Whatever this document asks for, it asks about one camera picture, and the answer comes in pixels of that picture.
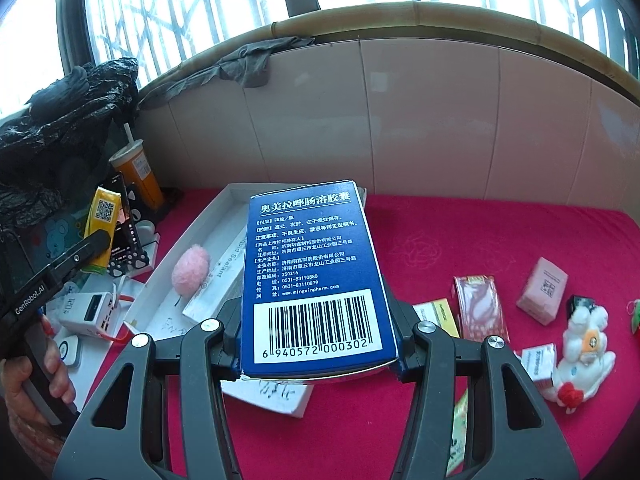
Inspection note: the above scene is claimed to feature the person's left hand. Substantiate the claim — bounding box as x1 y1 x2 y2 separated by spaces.
0 312 77 441

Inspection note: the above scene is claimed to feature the polka dot phone stand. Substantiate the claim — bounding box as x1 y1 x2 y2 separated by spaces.
107 182 161 278

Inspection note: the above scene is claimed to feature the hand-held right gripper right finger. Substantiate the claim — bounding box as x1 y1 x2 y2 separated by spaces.
390 300 581 480

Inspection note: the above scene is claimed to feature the grey cloth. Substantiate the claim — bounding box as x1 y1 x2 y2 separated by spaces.
142 35 316 106

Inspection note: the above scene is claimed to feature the blue medicine box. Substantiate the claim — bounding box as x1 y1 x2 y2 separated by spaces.
240 178 401 386

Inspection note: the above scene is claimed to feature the black plastic bag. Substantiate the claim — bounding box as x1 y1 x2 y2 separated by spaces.
0 60 141 221

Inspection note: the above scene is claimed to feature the white rounded device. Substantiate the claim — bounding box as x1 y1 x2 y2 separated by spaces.
50 335 83 368

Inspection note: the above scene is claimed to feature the pink tablecloth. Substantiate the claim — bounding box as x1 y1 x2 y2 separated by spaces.
85 187 640 480

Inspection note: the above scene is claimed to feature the white power bank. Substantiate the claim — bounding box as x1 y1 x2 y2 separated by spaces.
57 290 126 341

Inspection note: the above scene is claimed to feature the small black object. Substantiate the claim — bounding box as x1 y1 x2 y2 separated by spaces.
566 295 601 322

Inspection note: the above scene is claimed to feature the blue mouse print pouch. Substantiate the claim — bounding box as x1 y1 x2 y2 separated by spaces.
22 205 88 271

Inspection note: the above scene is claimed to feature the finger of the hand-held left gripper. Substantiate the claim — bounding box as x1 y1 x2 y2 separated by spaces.
47 230 111 286

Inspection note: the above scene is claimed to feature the pink box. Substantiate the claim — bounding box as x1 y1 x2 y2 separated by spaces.
516 256 570 325

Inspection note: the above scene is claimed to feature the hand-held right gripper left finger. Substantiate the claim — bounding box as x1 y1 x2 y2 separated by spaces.
52 299 246 480

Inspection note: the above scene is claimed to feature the pale yellow snack packet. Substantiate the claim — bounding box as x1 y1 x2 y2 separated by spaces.
447 387 471 478

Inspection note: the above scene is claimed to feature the window with metal grille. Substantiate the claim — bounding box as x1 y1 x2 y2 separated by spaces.
0 0 640 111

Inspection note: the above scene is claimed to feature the long white sealant box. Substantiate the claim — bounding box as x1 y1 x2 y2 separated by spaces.
182 232 251 323

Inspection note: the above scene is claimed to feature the yellow white medicine box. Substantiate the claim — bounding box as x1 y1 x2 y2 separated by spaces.
412 297 461 341

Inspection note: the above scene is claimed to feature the red box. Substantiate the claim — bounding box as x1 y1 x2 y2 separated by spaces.
452 274 511 343

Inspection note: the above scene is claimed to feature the pink fluffy ball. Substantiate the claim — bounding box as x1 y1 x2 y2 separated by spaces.
171 244 212 295

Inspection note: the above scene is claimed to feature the white plush toy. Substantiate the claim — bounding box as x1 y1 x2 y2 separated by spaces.
542 305 617 415

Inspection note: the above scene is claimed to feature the small white medicine box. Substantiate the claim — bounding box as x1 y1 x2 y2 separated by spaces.
520 342 558 391

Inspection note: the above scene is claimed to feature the black smartphone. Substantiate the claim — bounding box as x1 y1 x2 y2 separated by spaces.
111 172 143 256

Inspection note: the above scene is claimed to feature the white cardboard tray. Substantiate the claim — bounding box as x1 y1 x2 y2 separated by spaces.
107 182 368 418

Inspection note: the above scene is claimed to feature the orange drink cup with straw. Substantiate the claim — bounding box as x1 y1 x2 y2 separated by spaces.
109 122 166 211

